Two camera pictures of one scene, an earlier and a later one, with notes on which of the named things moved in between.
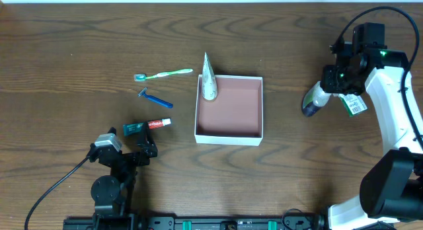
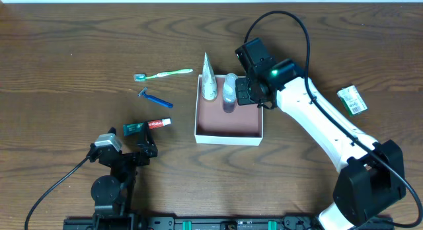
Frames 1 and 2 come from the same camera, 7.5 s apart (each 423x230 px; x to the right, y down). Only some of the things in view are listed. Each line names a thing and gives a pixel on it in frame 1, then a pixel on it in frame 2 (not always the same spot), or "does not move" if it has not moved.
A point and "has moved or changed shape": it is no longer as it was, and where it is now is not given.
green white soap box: [353, 103] does not move
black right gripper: [330, 78] -> [243, 91]
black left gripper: [131, 156] does not move
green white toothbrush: [143, 77] does not move
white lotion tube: [209, 85] does not move
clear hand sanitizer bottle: [315, 98] has moved or changed shape
